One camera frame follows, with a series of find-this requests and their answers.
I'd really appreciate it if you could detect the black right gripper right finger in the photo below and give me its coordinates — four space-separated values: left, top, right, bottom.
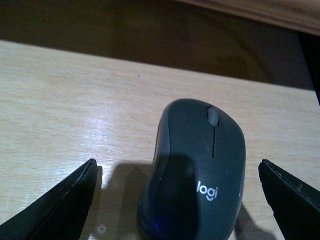
258 159 320 240

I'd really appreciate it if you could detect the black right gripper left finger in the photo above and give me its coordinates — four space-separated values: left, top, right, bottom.
0 159 98 240

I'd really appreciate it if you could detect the dark grey Logi mouse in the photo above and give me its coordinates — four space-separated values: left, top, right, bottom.
137 99 246 240

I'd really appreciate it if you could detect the wooden pull-out keyboard tray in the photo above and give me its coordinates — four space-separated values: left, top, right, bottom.
0 0 320 240

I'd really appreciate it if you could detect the wooden desk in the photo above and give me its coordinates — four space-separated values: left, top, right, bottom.
184 0 320 36

